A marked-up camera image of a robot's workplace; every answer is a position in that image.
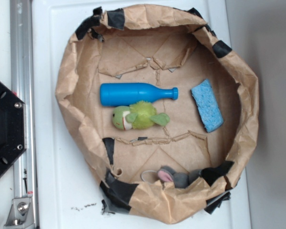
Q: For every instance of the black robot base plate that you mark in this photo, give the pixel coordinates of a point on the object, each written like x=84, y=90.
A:
x=12, y=131

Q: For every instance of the blue plastic bottle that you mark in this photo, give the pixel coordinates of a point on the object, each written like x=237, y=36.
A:
x=118, y=94

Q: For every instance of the grey plush mouse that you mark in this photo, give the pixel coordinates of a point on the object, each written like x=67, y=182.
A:
x=168, y=174

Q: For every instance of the green plush animal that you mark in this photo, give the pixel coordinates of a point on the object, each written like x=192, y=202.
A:
x=141, y=115

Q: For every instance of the brown paper bag basin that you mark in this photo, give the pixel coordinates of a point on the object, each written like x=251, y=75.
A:
x=165, y=47

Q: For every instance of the blue sponge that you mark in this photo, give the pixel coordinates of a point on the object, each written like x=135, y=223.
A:
x=207, y=106

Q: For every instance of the white tray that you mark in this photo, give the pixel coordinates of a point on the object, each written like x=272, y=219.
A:
x=68, y=195

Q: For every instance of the aluminium frame rail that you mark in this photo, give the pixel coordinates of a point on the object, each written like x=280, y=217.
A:
x=24, y=169

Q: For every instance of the metal corner bracket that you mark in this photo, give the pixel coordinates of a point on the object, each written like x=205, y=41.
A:
x=21, y=214

